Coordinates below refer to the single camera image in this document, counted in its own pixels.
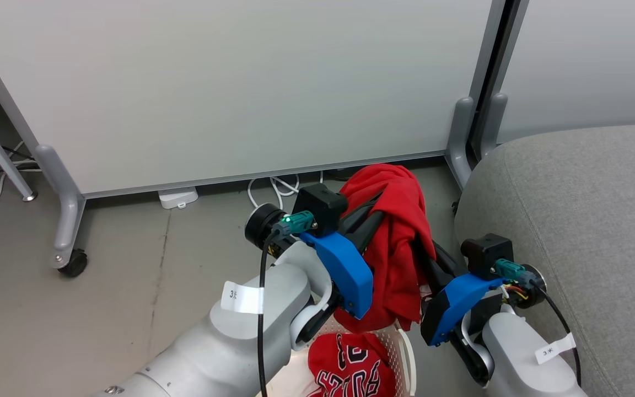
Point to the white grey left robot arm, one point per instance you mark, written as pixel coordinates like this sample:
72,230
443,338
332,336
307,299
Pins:
229,342

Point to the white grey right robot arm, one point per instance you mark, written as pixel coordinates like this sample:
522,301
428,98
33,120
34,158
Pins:
521,358

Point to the black caster wheel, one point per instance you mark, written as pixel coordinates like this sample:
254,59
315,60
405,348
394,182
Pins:
75,264

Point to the white perforated laundry basket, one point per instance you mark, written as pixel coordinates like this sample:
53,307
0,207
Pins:
403,353

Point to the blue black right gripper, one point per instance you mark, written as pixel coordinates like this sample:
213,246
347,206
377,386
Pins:
452,303

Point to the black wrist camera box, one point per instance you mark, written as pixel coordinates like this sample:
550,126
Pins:
485,251
323,207

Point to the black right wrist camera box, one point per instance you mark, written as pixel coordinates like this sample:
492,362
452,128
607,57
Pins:
485,251

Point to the grey partition foot with caster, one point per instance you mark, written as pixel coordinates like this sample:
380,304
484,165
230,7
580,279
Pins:
66,209

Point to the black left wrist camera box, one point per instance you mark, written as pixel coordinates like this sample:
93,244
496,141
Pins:
323,207

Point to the red basketball jersey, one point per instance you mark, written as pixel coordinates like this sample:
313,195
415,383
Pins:
350,366

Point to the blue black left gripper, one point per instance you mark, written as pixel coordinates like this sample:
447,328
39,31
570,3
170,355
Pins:
348,275

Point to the grey fabric sofa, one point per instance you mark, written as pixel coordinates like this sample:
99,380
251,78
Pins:
587,231

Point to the wide white partition panel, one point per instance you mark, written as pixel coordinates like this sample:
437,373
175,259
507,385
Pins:
229,88

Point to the plain red t-shirt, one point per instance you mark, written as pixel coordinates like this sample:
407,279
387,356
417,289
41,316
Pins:
400,242

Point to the narrow white partition panel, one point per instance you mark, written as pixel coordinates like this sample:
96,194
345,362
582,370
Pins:
587,60

